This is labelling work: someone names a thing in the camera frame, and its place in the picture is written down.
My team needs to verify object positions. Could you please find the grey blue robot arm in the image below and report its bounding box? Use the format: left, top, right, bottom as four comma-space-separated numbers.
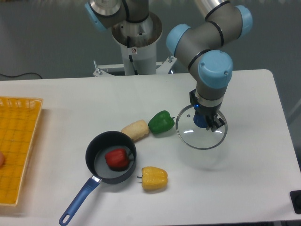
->
85, 0, 253, 131

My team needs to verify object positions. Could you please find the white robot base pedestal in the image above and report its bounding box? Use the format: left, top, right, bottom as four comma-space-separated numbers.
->
93, 12, 177, 77

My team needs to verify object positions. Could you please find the green bell pepper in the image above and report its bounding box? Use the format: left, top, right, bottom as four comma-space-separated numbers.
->
148, 110, 175, 134

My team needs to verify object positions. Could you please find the glass pot lid blue knob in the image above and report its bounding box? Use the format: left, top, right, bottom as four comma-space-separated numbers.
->
175, 105, 228, 150

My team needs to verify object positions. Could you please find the black cable on floor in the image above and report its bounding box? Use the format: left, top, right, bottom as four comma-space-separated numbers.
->
0, 72, 43, 80

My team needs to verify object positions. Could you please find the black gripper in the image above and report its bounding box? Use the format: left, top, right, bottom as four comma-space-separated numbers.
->
189, 90, 225, 132

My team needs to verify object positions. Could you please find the red bell pepper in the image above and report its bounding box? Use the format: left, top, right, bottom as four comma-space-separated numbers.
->
105, 148, 132, 171

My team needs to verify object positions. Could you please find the dark saucepan blue handle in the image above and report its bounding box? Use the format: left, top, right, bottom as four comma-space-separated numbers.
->
59, 131, 137, 226

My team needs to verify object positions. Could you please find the black socket on table edge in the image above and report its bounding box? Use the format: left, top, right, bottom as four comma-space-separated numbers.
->
290, 190, 301, 214

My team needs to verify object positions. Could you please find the beige bread roll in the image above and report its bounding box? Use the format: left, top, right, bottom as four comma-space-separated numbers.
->
121, 120, 149, 142

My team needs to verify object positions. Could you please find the yellow bell pepper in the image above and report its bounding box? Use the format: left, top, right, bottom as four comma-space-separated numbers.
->
137, 166, 168, 191

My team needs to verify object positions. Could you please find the yellow woven basket tray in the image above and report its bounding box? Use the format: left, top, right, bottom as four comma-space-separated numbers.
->
0, 96, 43, 206

